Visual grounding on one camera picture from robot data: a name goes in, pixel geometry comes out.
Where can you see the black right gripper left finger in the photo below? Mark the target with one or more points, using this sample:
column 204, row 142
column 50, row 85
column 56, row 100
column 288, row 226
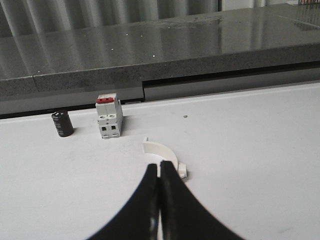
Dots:
column 138, row 219

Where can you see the white half pipe clamp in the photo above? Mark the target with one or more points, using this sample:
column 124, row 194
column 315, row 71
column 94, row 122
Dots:
column 156, row 148

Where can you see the black cylindrical capacitor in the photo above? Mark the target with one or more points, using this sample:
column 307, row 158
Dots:
column 62, row 123

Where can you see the grey stone countertop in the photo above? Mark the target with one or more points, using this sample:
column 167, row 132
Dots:
column 126, row 55

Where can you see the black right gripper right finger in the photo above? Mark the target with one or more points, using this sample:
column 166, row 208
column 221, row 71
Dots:
column 183, row 217

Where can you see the white red circuit breaker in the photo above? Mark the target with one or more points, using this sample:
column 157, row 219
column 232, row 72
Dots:
column 109, row 115

